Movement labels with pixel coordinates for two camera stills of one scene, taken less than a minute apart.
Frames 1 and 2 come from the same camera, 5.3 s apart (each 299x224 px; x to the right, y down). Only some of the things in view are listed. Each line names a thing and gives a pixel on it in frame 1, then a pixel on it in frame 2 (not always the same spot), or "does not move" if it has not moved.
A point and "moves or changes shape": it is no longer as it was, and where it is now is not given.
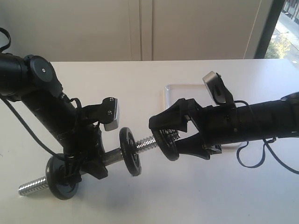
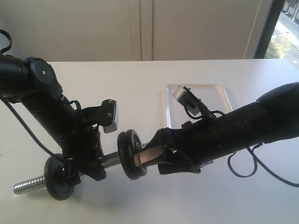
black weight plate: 165,139 moves or changes shape
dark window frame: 274,12 does not move
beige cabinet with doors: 137,30 does not move
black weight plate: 57,183 does not move
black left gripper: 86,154 does not move
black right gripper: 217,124 -> 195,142
